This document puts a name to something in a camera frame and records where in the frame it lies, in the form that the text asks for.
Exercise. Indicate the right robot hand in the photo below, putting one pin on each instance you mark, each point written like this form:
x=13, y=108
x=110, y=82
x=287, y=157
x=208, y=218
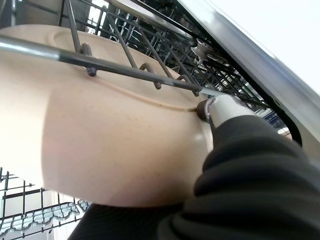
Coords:
x=250, y=187

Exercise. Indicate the cream round plate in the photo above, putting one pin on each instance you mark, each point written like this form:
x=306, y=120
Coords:
x=112, y=137

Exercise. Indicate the black built-in dishwasher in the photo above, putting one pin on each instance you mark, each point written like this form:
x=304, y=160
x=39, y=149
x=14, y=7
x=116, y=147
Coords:
x=250, y=62

